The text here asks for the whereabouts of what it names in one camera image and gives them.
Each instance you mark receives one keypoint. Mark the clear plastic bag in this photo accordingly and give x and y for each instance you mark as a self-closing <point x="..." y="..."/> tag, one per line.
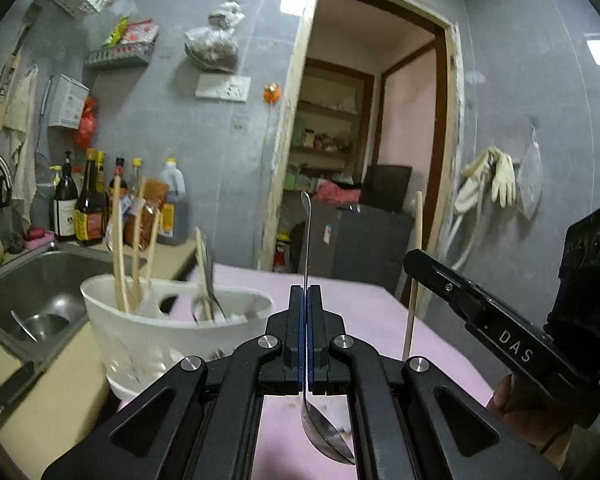
<point x="530" y="175"/>

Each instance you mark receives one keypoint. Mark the cream rubber gloves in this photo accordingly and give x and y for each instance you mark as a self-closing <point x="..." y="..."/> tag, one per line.
<point x="504" y="180"/>

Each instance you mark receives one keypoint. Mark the yellow-capped soy sauce bottle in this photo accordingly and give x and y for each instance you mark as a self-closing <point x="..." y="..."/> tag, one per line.
<point x="90" y="205"/>

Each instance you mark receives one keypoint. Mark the stainless steel sink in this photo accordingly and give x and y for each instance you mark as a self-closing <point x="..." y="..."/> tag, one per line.
<point x="25" y="285"/>

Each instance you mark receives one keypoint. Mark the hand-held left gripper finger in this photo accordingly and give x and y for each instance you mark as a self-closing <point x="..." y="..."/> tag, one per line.
<point x="312" y="340"/>
<point x="300" y="340"/>

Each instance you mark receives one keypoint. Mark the white plastic utensil holder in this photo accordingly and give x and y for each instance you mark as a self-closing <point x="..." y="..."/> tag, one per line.
<point x="145" y="345"/>

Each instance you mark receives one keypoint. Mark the orange wall hook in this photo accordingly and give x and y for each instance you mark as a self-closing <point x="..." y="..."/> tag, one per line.
<point x="272" y="94"/>

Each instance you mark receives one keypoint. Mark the dark-capped sauce bottle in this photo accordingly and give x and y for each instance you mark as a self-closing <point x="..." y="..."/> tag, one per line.
<point x="119" y="175"/>

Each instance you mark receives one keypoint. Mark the dark grey cabinet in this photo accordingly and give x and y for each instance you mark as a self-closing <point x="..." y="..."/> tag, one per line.
<point x="360" y="245"/>

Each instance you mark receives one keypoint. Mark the dark wine bottle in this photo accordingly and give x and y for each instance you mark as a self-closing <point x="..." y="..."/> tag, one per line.
<point x="65" y="200"/>

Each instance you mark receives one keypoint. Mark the orange spice packet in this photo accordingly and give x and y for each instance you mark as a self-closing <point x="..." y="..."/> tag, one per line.
<point x="152" y="195"/>

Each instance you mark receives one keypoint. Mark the small red bottle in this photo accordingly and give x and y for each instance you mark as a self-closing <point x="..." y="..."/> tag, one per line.
<point x="280" y="259"/>

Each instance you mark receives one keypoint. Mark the wooden door frame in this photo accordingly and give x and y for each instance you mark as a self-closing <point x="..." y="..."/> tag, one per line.
<point x="280" y="160"/>

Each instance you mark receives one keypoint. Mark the black box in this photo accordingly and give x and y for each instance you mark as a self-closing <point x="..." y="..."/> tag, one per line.
<point x="387" y="187"/>

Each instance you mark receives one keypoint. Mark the hanging beige towel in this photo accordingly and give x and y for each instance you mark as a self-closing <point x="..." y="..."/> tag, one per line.
<point x="22" y="125"/>

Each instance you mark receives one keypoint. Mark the slim yellow-capped bottle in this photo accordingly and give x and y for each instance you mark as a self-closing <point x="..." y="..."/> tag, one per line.
<point x="136" y="172"/>

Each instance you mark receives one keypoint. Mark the large cooking oil jug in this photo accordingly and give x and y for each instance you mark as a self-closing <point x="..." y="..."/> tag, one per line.
<point x="174" y="200"/>

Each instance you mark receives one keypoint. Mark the white wall power socket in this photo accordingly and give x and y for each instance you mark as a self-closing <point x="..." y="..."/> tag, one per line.
<point x="223" y="87"/>

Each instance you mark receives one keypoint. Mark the plastic bag of dried goods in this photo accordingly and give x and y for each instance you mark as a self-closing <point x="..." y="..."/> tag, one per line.
<point x="212" y="45"/>

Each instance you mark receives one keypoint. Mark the pink cloth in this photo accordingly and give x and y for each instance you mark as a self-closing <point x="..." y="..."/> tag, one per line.
<point x="337" y="193"/>

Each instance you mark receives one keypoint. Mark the dark scrubber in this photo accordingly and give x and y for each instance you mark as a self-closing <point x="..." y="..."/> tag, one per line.
<point x="15" y="244"/>

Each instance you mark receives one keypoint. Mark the wooden chopstick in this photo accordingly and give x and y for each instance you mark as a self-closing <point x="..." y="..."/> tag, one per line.
<point x="411" y="320"/>
<point x="118" y="250"/>

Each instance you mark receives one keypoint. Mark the hanging wooden board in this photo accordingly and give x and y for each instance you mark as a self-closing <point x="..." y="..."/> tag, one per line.
<point x="0" y="95"/>

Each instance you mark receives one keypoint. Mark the pink tablecloth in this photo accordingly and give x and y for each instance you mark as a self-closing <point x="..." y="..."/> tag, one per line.
<point x="370" y="315"/>

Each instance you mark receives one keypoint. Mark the red sponge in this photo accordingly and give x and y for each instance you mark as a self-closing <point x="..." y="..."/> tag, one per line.
<point x="39" y="236"/>

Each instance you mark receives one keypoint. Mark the person's right hand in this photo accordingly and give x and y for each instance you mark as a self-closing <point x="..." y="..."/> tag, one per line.
<point x="500" y="400"/>

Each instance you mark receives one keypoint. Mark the yellow snack packet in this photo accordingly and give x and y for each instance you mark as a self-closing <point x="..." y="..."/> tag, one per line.
<point x="116" y="32"/>

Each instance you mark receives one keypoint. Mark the wooden storage shelf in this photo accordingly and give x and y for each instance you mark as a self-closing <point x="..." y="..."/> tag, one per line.
<point x="325" y="130"/>

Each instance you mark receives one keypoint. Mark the grey wall rack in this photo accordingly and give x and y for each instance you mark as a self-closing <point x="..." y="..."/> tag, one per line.
<point x="120" y="56"/>

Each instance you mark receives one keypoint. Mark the red plastic bag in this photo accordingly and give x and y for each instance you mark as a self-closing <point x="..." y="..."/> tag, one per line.
<point x="86" y="125"/>

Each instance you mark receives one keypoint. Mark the metal bowl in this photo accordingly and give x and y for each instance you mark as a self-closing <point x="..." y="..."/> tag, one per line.
<point x="42" y="327"/>

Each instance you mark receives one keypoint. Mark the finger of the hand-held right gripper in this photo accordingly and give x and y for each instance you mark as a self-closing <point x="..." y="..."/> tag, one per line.
<point x="440" y="282"/>

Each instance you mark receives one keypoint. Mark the white wall-mounted box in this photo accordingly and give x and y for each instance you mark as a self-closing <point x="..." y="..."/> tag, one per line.
<point x="67" y="102"/>

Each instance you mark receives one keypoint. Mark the red snack packet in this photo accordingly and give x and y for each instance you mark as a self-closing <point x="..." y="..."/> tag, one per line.
<point x="140" y="32"/>

